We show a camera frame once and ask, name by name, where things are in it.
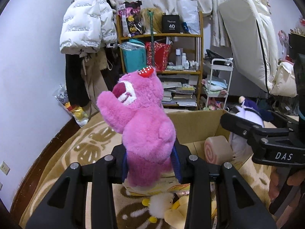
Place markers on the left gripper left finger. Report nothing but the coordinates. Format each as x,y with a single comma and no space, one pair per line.
64,205

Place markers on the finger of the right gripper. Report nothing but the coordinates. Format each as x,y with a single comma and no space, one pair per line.
243,127

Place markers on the pink bear plush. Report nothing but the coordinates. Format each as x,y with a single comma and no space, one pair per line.
134,109

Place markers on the cardboard box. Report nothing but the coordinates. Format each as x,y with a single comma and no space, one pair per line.
192,129

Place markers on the pink swirl roll pillow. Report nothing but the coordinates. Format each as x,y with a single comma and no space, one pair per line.
217,150

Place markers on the beige patterned carpet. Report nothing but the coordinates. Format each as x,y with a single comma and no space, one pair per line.
95,140

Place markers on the white rolling cart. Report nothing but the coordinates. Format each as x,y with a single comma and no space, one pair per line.
215,88

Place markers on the stack of books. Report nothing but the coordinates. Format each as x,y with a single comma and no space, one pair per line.
179,94

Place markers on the white yellow duck plush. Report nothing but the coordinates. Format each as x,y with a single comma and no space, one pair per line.
157,205

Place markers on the white folded mattress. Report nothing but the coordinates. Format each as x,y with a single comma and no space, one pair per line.
251,32

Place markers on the red patterned bag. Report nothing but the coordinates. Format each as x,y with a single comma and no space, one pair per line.
161,55

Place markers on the beige coat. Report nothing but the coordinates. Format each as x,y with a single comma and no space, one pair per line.
92,65

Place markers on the black box marked 40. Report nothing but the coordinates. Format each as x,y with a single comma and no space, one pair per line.
170,24

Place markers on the teal bag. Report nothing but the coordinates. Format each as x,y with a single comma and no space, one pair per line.
134,55

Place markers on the green pole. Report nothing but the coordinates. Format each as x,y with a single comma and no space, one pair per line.
150,14

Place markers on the white puffer jacket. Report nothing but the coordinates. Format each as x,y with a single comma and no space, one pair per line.
88,26

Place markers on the wall outlet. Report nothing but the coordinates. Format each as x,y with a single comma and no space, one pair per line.
4,168

